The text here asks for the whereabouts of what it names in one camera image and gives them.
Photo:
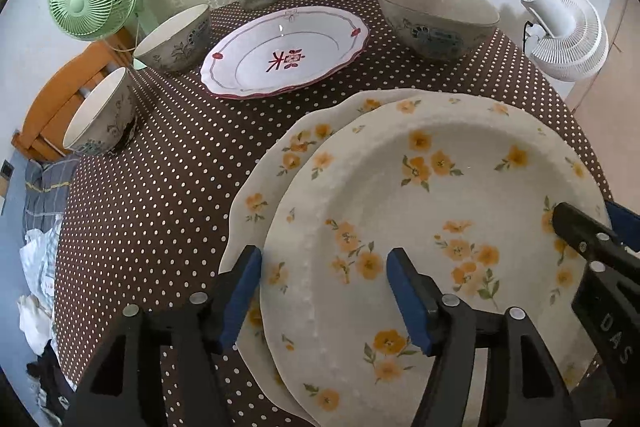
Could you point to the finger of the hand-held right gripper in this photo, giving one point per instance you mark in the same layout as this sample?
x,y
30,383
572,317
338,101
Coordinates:
x,y
575,224
625,224

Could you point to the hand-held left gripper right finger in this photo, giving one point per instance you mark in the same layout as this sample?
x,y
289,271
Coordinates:
x,y
405,292

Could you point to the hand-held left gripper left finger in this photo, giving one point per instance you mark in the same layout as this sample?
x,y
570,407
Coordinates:
x,y
245,292

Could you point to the orange floral white plate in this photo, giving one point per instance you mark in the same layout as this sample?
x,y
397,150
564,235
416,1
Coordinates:
x,y
400,197
270,192

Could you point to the large grey patterned bowl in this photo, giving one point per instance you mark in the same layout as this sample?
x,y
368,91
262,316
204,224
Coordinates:
x,y
435,7

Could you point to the brown polka dot tablecloth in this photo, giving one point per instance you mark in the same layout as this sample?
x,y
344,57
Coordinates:
x,y
165,187

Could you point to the white desk fan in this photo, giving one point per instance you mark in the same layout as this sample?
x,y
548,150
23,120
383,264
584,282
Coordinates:
x,y
570,37

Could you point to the white cloth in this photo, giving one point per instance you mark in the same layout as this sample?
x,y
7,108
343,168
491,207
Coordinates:
x,y
37,257

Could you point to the dark cloth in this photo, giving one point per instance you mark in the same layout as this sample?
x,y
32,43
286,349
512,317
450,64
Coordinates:
x,y
47,372

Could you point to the blue plaid cloth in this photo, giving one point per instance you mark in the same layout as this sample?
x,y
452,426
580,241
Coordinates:
x,y
47,192

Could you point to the small grey patterned bowl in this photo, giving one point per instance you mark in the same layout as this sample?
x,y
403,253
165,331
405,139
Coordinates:
x,y
107,117
175,47

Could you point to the red patterned white plate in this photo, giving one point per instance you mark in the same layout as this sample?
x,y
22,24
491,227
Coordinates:
x,y
320,42

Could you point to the orange wooden chair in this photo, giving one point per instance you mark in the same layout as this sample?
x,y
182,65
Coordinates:
x,y
55,107

